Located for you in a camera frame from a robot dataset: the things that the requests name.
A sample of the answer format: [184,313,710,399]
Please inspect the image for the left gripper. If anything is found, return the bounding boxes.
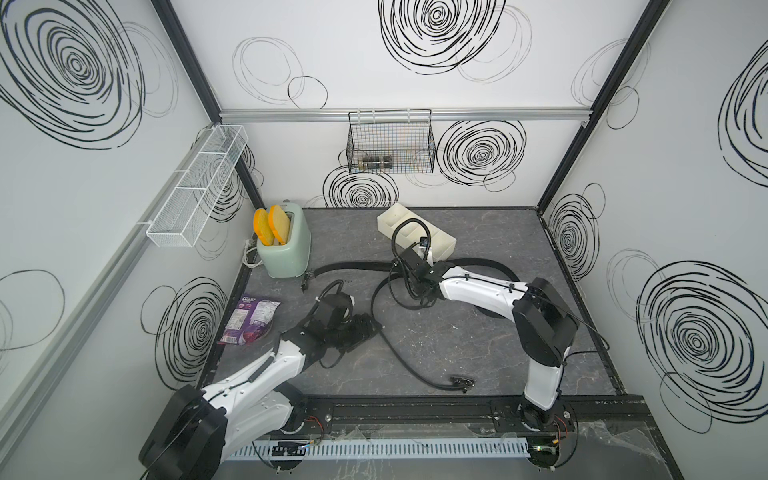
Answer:
[326,312,383,352]

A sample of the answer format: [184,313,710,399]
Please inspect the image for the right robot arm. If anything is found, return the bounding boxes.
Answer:
[391,243,578,414]

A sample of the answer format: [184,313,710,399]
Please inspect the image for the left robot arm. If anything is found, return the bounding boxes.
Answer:
[138,292,382,479]

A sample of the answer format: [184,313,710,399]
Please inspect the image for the cream compartment storage tray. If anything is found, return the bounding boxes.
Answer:
[377,203,457,261]

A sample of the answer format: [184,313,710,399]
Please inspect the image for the mint green toaster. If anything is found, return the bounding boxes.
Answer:
[257,202,311,279]

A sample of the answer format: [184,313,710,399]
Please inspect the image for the purple snack packet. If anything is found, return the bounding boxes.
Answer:
[218,295,282,346]

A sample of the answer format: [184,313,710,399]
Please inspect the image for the right toast slice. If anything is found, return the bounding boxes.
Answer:
[267,204,290,245]

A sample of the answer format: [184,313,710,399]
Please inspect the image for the toast slice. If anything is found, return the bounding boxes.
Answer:
[253,208,275,246]
[267,204,290,245]

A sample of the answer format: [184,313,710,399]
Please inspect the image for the left toast slice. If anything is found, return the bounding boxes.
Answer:
[253,208,275,246]

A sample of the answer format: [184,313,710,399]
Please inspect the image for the items in wire basket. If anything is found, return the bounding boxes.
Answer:
[357,155,394,171]

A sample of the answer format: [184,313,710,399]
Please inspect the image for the grey slotted cable duct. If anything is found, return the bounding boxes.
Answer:
[229,438,530,463]

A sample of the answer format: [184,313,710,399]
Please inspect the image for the black wire wall basket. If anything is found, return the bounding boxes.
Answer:
[345,109,437,174]

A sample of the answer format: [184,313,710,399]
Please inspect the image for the white wire wall shelf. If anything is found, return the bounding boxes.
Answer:
[146,124,248,248]

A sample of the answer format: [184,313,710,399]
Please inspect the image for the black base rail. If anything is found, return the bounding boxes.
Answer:
[294,395,652,433]

